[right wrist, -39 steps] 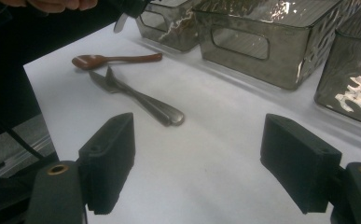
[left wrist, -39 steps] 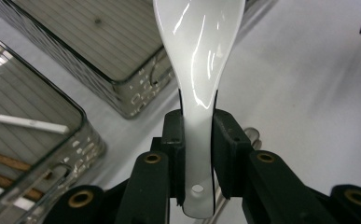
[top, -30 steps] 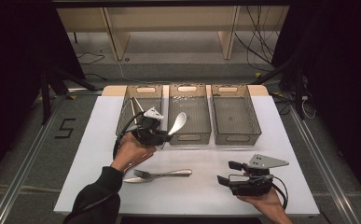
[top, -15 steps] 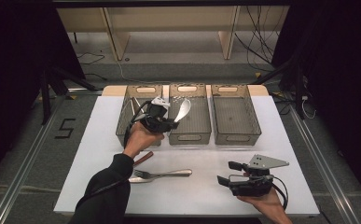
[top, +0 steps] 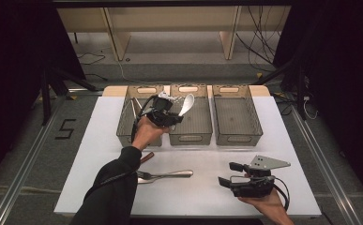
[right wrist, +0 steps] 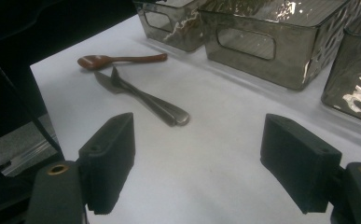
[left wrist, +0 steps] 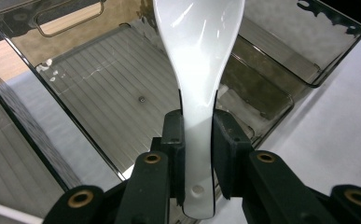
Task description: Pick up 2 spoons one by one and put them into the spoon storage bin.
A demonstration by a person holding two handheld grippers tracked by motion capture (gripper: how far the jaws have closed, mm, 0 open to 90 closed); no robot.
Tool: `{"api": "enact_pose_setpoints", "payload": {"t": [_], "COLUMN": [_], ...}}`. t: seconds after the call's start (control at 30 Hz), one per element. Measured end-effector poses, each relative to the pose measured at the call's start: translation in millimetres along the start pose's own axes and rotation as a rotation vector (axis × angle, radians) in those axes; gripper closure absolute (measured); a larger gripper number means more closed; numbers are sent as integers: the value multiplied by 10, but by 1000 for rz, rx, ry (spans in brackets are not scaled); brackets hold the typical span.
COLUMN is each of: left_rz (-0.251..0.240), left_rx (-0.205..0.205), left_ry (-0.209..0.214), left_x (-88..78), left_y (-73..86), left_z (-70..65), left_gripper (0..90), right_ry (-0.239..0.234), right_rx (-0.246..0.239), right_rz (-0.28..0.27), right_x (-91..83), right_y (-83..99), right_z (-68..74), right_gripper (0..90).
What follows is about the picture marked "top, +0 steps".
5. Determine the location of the dark curtain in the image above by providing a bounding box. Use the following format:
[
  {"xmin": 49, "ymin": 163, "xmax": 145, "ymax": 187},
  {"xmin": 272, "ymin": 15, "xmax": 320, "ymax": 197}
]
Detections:
[
  {"xmin": 0, "ymin": 0, "xmax": 86, "ymax": 191},
  {"xmin": 272, "ymin": 0, "xmax": 363, "ymax": 207}
]

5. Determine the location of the person's left hand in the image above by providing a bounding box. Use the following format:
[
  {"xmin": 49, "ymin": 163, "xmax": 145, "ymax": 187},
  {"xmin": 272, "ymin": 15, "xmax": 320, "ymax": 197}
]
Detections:
[{"xmin": 131, "ymin": 115, "xmax": 170, "ymax": 152}]

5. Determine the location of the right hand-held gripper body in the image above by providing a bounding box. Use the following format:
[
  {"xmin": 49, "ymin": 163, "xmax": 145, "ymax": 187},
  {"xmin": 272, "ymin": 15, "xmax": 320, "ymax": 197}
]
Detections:
[{"xmin": 231, "ymin": 155, "xmax": 292, "ymax": 199}]

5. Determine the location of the white floor cable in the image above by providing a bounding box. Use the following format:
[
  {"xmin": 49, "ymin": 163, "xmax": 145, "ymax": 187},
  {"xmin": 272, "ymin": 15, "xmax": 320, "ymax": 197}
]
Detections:
[{"xmin": 116, "ymin": 60, "xmax": 171, "ymax": 86}]

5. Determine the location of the beige wooden desk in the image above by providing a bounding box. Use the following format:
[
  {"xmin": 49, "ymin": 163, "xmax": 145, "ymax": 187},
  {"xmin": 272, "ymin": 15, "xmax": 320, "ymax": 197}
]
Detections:
[{"xmin": 56, "ymin": 6, "xmax": 293, "ymax": 62}]

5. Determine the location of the red-brown spoon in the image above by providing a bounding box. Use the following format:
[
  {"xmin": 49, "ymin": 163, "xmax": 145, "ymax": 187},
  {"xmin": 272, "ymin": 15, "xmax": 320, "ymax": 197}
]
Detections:
[{"xmin": 140, "ymin": 152, "xmax": 156, "ymax": 165}]

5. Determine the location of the metal fork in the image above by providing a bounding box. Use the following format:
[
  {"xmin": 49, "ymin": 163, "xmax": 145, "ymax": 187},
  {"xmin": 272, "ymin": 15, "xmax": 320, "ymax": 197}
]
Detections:
[{"xmin": 136, "ymin": 170, "xmax": 189, "ymax": 181}]

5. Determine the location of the person's right hand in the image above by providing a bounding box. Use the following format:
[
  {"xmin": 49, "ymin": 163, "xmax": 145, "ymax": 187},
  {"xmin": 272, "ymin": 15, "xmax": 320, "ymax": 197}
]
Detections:
[{"xmin": 238, "ymin": 190, "xmax": 295, "ymax": 225}]

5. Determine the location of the metal knife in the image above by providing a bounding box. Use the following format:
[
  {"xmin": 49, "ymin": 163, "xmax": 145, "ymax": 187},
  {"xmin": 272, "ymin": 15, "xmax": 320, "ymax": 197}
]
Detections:
[{"xmin": 137, "ymin": 169, "xmax": 194, "ymax": 185}]

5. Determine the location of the white table cover sheet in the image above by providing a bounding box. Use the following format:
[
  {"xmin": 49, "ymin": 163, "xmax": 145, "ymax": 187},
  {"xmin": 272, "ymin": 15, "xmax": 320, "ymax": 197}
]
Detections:
[{"xmin": 53, "ymin": 95, "xmax": 323, "ymax": 218}]

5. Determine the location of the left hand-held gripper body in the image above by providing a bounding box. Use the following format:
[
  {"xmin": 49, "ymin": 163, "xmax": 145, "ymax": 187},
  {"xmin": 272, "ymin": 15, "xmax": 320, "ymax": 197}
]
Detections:
[{"xmin": 144, "ymin": 92, "xmax": 174, "ymax": 127}]

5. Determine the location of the black metal stand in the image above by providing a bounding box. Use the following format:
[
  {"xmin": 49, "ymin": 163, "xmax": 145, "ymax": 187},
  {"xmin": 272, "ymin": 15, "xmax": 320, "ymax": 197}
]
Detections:
[
  {"xmin": 39, "ymin": 67, "xmax": 98, "ymax": 126},
  {"xmin": 252, "ymin": 55, "xmax": 309, "ymax": 121}
]

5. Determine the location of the white ceramic spoon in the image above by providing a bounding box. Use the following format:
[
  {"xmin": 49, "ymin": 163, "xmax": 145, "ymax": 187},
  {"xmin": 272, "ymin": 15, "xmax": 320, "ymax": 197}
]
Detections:
[{"xmin": 178, "ymin": 93, "xmax": 196, "ymax": 117}]

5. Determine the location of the hanging black cable bundle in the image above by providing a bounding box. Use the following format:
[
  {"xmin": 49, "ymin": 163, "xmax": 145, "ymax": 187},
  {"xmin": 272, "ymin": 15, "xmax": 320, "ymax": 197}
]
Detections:
[{"xmin": 234, "ymin": 6, "xmax": 283, "ymax": 73}]

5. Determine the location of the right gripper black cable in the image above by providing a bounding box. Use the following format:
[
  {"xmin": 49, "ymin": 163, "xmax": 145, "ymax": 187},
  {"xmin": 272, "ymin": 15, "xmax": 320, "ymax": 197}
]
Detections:
[{"xmin": 272, "ymin": 176, "xmax": 292, "ymax": 212}]

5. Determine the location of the transparent grey plastic bin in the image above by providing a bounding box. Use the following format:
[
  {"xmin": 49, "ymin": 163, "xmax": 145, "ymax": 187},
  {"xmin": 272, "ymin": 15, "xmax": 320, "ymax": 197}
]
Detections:
[
  {"xmin": 168, "ymin": 83, "xmax": 214, "ymax": 146},
  {"xmin": 211, "ymin": 83, "xmax": 264, "ymax": 147},
  {"xmin": 115, "ymin": 84, "xmax": 165, "ymax": 148}
]

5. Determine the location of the white plug with cable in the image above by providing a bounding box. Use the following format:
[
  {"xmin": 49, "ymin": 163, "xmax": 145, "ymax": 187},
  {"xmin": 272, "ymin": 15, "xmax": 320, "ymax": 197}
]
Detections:
[{"xmin": 302, "ymin": 95, "xmax": 318, "ymax": 120}]

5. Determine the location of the aluminium floor rail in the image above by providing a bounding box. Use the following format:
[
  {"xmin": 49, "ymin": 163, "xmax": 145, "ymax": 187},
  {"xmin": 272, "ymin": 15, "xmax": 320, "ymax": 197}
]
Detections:
[
  {"xmin": 0, "ymin": 93, "xmax": 68, "ymax": 225},
  {"xmin": 290, "ymin": 106, "xmax": 363, "ymax": 225}
]

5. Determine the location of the black floor cable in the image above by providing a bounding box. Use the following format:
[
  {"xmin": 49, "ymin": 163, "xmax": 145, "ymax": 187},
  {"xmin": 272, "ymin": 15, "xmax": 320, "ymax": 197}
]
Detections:
[{"xmin": 76, "ymin": 51, "xmax": 108, "ymax": 83}]

